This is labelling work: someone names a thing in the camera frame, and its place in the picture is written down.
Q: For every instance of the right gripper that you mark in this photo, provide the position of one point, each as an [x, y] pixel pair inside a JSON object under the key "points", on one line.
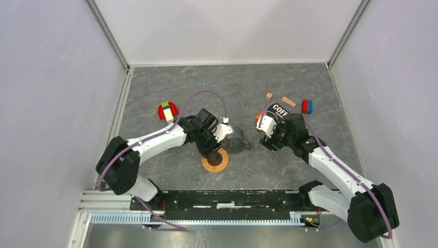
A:
{"points": [[268, 141]]}

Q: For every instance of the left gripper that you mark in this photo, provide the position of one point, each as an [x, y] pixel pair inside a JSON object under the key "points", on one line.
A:
{"points": [[209, 151]]}

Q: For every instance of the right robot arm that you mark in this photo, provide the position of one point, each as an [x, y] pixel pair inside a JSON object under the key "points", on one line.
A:
{"points": [[368, 208]]}

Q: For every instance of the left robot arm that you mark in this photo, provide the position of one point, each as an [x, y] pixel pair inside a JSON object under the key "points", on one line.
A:
{"points": [[120, 162]]}

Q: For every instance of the glass coffee server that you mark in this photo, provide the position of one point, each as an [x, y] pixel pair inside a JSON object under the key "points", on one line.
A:
{"points": [[235, 142]]}

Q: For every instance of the coffee filter box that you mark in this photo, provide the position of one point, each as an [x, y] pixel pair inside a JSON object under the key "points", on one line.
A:
{"points": [[276, 110]]}

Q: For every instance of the long wooden block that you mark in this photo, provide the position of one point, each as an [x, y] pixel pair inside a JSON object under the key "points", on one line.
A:
{"points": [[288, 101]]}

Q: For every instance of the red and blue block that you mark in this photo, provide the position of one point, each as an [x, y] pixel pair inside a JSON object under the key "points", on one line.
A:
{"points": [[307, 107]]}

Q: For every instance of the multicoloured block stack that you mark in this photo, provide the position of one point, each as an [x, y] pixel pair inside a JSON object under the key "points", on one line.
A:
{"points": [[167, 112]]}

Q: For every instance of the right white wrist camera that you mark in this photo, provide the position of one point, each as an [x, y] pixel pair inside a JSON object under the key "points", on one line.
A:
{"points": [[266, 124]]}

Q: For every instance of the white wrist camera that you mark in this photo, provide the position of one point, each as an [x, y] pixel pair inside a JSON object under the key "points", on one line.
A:
{"points": [[223, 129], [266, 124]]}

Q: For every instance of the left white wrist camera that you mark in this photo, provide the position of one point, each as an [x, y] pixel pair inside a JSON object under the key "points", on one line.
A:
{"points": [[223, 129]]}

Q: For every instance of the aluminium frame rail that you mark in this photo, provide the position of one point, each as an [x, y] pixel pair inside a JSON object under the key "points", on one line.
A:
{"points": [[102, 202]]}

